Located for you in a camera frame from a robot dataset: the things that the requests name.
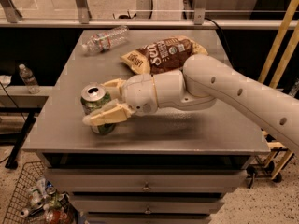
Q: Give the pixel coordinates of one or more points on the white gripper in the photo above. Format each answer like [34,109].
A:
[139,90]

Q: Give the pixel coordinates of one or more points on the green soda can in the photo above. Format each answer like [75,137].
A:
[93,97]

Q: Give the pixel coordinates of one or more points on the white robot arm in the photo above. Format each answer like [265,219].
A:
[198,85]

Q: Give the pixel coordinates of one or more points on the clear plastic bottle lying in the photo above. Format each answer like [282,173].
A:
[106,40]

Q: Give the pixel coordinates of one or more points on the brown chip bag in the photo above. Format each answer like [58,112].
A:
[162,56]

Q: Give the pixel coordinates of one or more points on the grey drawer cabinet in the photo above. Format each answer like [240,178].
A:
[172,167]

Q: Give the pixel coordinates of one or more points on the clear water bottle standing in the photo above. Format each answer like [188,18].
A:
[29,79]

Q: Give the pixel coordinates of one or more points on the grey side bench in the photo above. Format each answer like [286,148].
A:
[18,100]

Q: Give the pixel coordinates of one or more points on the wire basket with trash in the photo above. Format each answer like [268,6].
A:
[36,201]

